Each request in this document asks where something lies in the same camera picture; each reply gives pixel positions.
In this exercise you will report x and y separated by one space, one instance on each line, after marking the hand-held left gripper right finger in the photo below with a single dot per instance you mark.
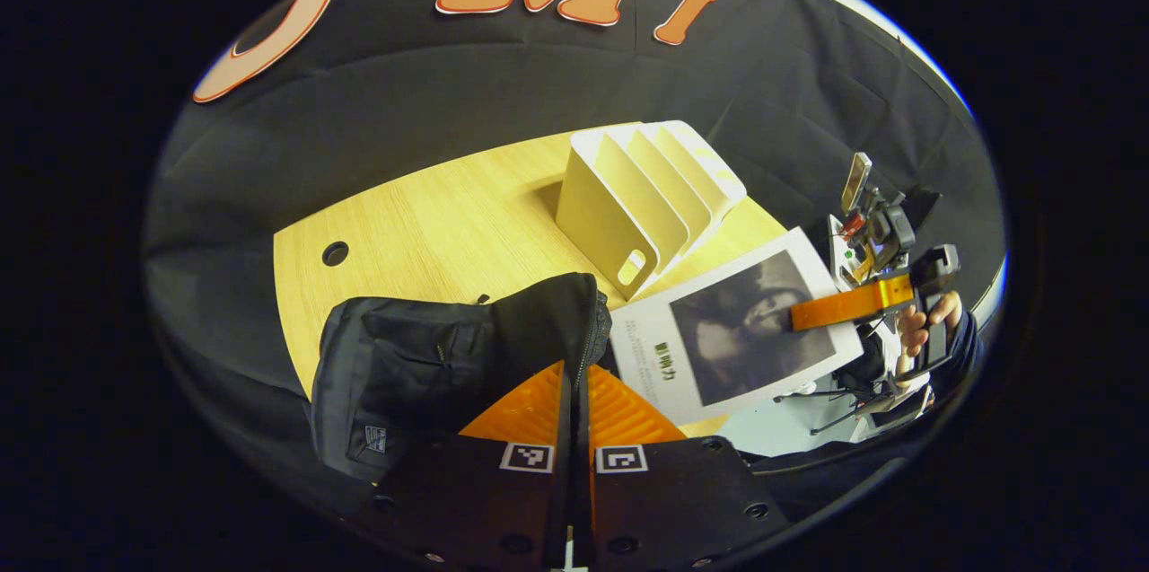
664 500

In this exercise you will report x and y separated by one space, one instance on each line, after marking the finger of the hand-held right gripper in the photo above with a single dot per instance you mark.
844 307

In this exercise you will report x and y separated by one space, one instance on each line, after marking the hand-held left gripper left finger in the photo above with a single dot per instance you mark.
485 500

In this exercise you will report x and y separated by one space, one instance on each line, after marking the grey portrait cover book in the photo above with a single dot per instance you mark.
718 347

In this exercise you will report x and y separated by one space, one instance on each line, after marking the black schoolbag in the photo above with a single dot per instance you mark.
404 365

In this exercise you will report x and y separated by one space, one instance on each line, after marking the white bookshelf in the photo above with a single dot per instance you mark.
592 213

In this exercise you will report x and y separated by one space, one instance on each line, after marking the white background desk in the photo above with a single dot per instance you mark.
835 240

